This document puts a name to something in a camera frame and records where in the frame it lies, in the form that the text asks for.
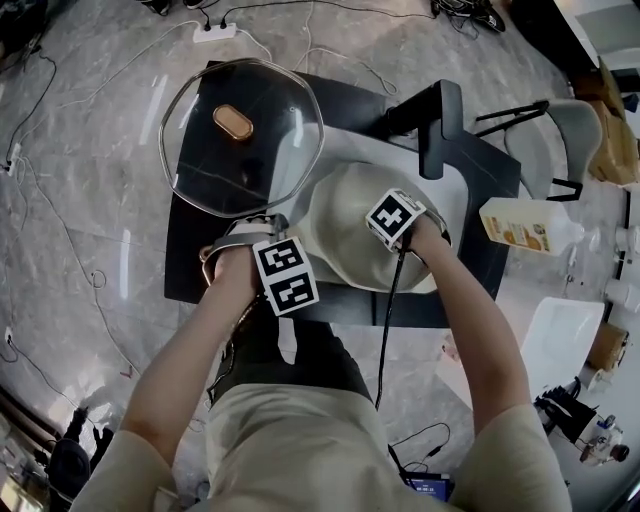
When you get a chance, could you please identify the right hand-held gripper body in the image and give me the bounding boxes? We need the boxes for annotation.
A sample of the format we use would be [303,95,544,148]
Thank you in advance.
[364,188,452,251]

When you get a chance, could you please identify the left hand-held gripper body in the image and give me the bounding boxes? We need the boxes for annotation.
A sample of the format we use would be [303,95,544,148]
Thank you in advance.
[203,213,320,317]

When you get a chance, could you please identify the cream frying pan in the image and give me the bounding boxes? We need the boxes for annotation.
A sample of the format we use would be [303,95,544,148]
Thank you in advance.
[199,162,454,294]

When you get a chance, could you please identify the person's left forearm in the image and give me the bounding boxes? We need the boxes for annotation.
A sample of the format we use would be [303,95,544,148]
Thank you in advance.
[119,247,264,441]

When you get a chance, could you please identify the person's right forearm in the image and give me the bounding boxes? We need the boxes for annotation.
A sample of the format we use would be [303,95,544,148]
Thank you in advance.
[399,214,534,436]

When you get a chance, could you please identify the white sink basin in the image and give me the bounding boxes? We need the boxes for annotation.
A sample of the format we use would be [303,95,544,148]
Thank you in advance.
[272,124,474,286]

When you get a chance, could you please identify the person's black trousers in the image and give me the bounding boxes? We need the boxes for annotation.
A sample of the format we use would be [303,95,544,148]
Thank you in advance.
[207,319,374,406]

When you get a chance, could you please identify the black sink faucet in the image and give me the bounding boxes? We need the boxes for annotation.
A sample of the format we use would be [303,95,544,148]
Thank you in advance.
[384,79,464,180]

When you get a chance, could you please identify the black top sink cabinet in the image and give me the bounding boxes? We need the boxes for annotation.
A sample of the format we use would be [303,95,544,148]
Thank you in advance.
[163,60,522,329]

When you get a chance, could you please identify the orange label soap bottle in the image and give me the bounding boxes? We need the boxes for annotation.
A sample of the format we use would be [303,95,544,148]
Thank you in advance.
[478,197,586,254]

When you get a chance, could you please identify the octagonal glass lid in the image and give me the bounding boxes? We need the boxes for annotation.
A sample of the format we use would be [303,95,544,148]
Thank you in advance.
[158,57,326,219]

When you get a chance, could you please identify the person's beige shirt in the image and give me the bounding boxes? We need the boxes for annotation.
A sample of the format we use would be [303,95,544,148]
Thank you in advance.
[74,384,571,512]

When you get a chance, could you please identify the grey chair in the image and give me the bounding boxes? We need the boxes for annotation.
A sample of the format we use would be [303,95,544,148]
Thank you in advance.
[474,98,604,202]

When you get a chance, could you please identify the white square tub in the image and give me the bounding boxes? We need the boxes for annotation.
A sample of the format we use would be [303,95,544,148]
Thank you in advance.
[519,296,606,396]

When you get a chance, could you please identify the large cardboard box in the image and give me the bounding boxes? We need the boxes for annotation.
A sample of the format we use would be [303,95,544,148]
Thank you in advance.
[572,57,640,184]

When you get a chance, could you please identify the blue screen device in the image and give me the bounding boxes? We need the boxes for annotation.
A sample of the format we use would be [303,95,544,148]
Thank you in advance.
[404,472,454,504]

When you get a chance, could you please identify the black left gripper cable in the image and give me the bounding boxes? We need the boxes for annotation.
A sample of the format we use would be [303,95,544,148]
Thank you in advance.
[207,299,261,406]

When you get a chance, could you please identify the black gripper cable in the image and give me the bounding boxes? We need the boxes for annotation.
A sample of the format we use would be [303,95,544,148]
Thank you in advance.
[207,299,261,406]
[374,239,409,411]

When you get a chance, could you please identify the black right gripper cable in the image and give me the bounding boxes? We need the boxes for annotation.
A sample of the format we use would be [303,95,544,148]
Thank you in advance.
[374,239,409,411]

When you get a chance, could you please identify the white looped floor cable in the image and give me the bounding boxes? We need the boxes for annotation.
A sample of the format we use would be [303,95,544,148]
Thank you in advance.
[237,0,399,96]

